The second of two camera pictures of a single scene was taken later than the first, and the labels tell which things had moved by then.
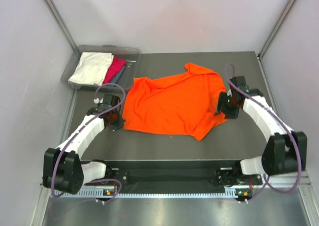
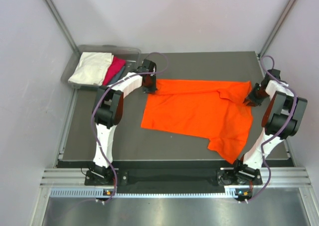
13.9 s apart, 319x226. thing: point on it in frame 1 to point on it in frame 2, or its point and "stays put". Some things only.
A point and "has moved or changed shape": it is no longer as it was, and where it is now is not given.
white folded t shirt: (92, 68) stays put
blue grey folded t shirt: (116, 78) stays put
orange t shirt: (185, 103) has moved or changed shape
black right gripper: (221, 107) to (253, 101)
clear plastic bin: (130, 55) stays put
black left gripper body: (117, 121) to (150, 87)
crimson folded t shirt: (114, 68) stays put
